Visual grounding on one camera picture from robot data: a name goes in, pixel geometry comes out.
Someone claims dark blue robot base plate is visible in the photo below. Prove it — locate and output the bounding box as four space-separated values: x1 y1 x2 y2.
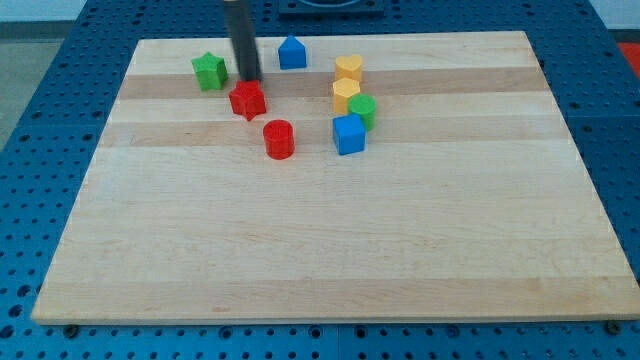
276 0 385 18

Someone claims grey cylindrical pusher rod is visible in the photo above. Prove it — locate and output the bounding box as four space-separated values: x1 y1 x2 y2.
222 0 262 81

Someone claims blue cube block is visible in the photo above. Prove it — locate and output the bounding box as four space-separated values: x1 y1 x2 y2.
332 114 366 155

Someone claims red cylinder block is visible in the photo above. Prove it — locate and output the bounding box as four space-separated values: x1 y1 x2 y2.
263 119 295 160

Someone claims yellow heart block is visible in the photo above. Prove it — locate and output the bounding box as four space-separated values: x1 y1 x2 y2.
335 54 364 82

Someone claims yellow hexagon block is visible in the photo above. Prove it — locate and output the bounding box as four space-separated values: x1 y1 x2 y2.
332 78 361 114

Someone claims wooden board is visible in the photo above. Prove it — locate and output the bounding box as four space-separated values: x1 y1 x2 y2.
32 31 639 325

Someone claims green star block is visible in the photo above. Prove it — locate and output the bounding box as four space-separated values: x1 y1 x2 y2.
191 52 228 91

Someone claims green cylinder block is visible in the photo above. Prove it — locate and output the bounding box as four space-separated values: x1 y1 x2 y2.
347 94 377 131

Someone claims blue pentagon house block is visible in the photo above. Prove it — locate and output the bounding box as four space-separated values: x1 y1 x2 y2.
278 35 307 70

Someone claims red star block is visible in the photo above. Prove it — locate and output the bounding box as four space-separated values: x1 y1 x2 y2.
229 80 267 121

